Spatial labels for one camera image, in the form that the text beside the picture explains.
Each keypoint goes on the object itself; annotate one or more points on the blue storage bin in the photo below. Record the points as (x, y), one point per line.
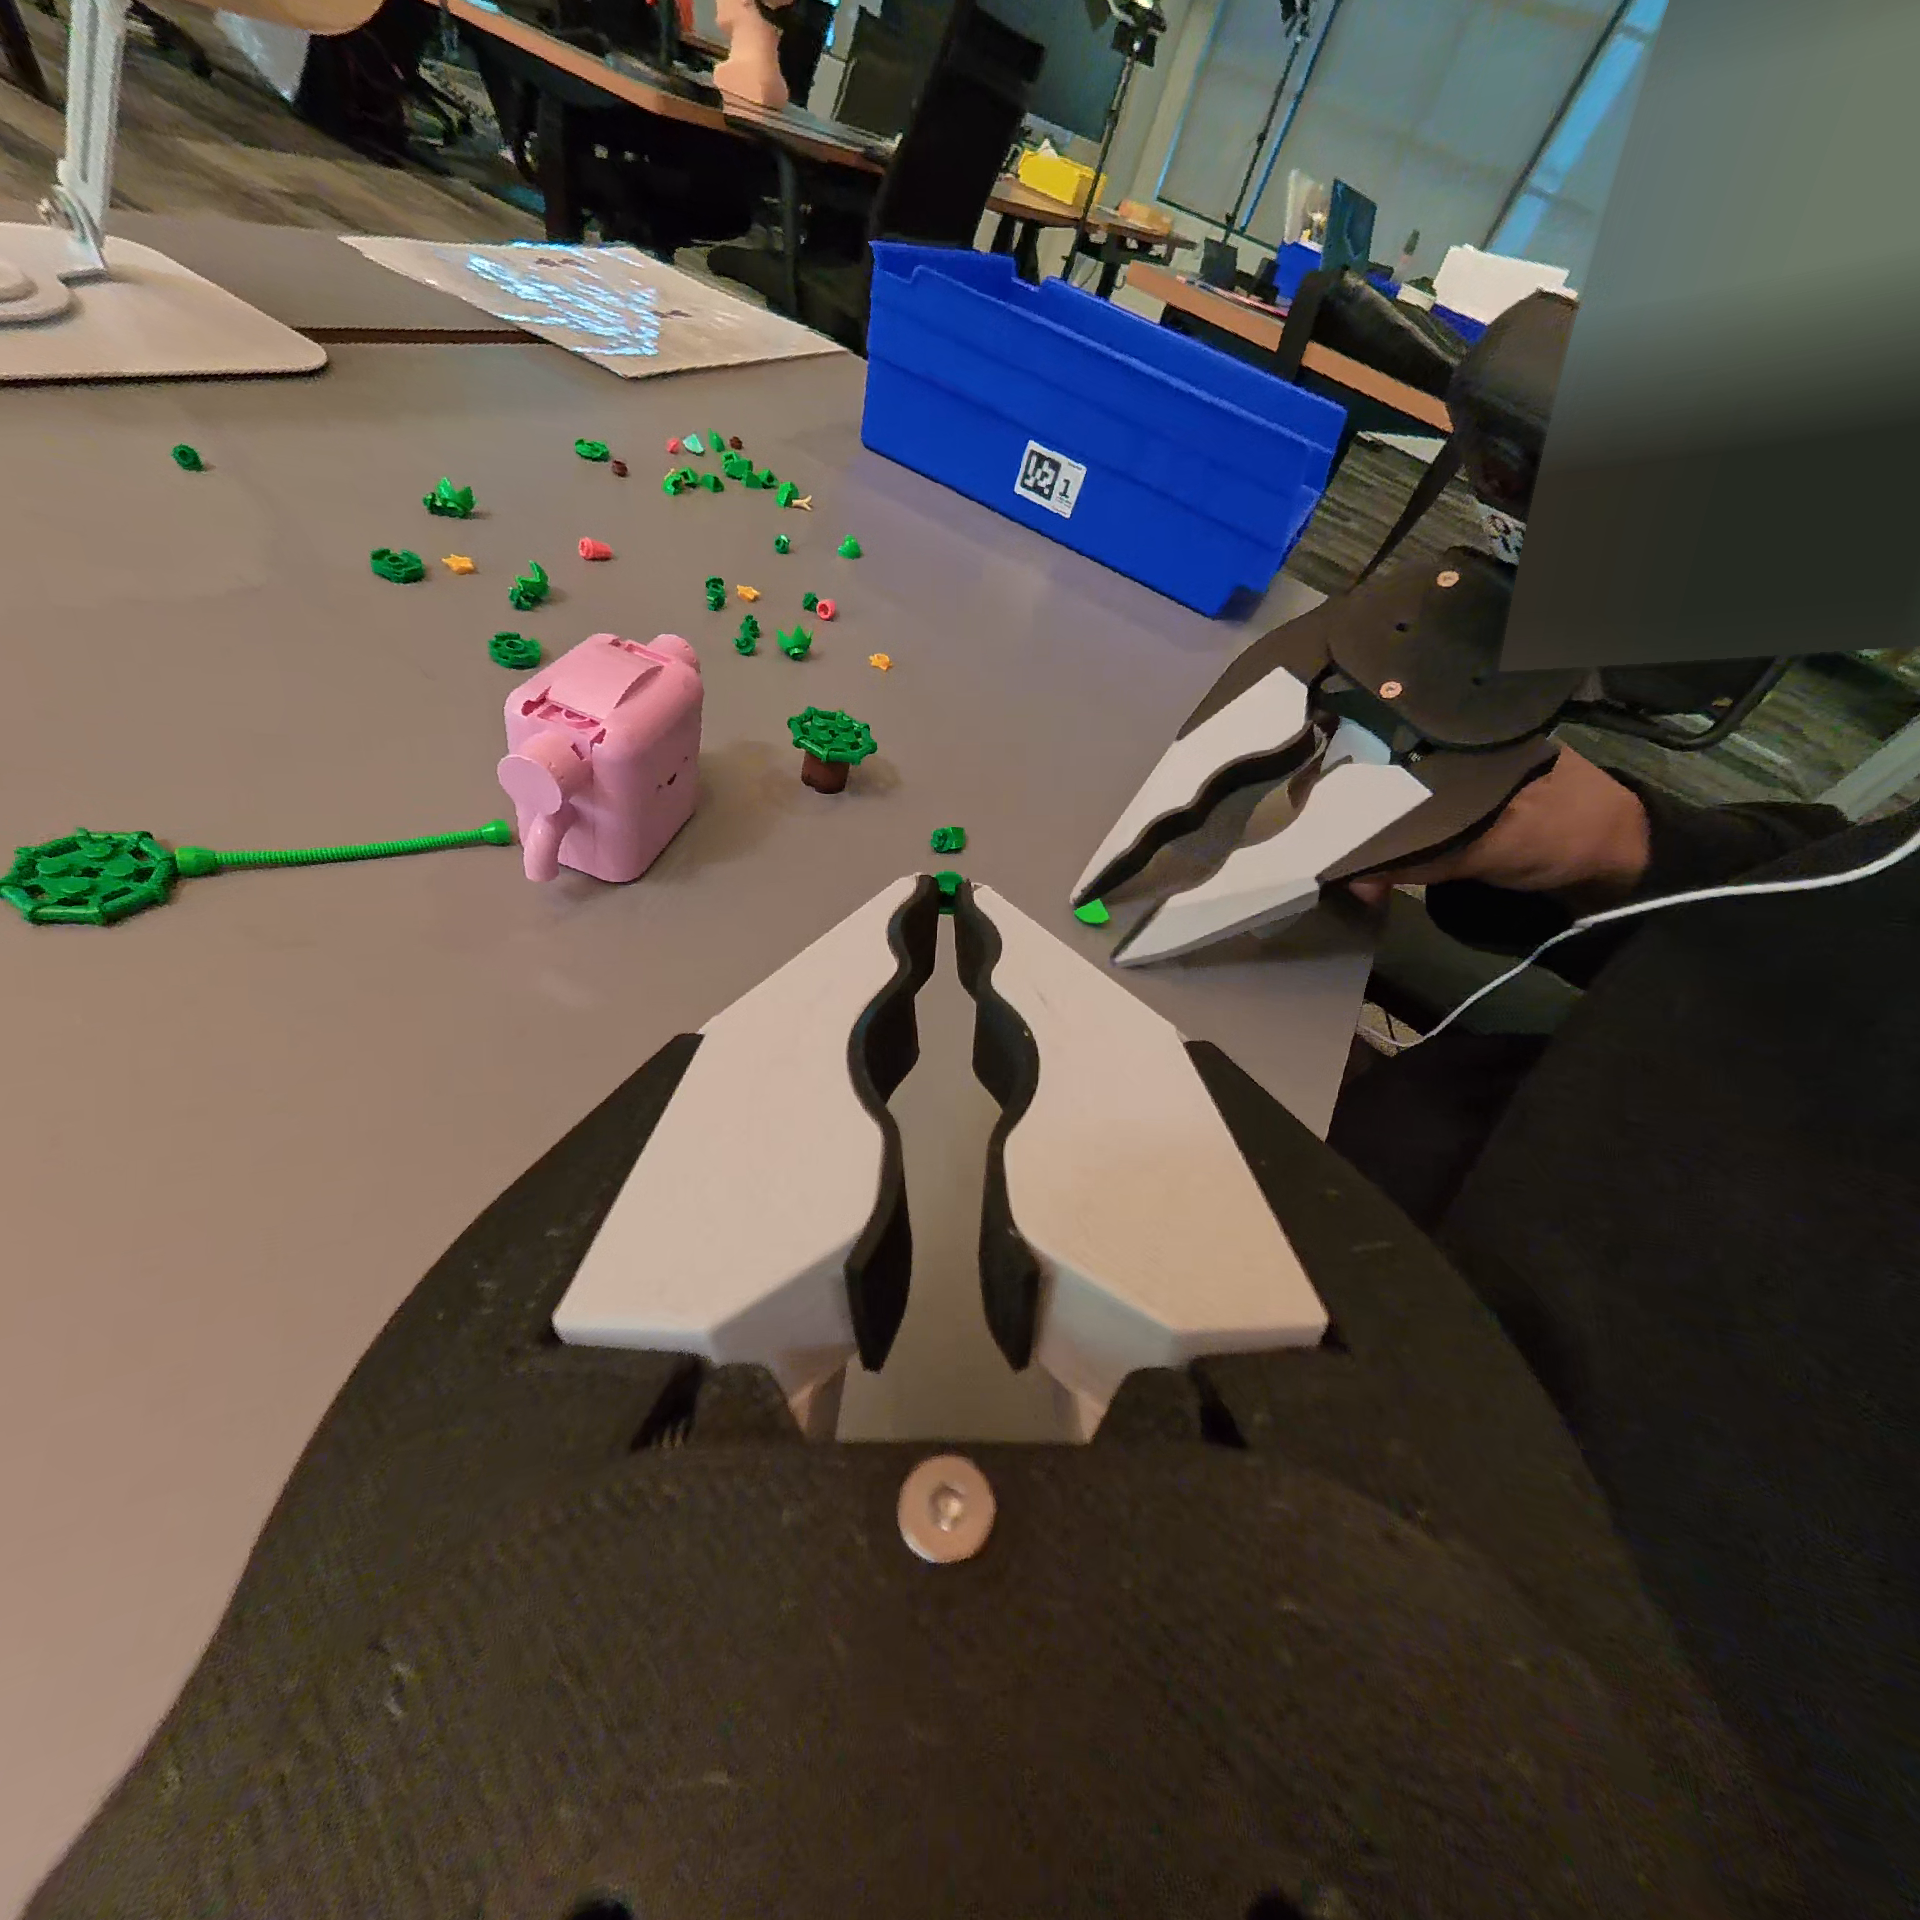
(1094, 419)

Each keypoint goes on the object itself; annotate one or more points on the small toy tree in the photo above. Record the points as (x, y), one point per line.
(833, 734)

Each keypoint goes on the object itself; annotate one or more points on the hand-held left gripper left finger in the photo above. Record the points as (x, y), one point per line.
(734, 1187)

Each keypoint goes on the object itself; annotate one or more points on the black monitor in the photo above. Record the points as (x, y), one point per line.
(1072, 59)

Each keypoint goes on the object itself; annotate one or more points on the yellow storage bin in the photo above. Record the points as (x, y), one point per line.
(1063, 177)

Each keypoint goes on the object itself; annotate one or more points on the pink brick-built toy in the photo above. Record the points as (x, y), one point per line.
(613, 764)

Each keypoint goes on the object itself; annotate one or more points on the person's right hand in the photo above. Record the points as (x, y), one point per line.
(1576, 841)

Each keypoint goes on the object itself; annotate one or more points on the mannequin head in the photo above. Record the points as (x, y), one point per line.
(749, 59)

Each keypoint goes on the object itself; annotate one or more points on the white book stand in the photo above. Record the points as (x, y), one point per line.
(150, 321)

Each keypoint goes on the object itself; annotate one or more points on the studio light stand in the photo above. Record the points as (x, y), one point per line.
(1137, 30)

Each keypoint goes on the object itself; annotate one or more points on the scattered small toy pieces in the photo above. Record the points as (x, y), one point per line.
(513, 649)

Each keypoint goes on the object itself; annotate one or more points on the printed paper sheet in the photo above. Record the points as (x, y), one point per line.
(600, 299)

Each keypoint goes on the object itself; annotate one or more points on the person's right forearm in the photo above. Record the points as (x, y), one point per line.
(1740, 857)

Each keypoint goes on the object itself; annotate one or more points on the person's black jacket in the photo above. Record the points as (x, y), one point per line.
(1725, 1274)

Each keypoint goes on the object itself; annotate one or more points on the green stem with web disc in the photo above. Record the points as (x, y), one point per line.
(88, 874)

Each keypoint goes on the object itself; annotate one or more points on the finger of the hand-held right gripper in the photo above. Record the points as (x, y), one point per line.
(1215, 743)
(1289, 877)

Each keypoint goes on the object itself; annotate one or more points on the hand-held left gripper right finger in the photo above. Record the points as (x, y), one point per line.
(1153, 1187)

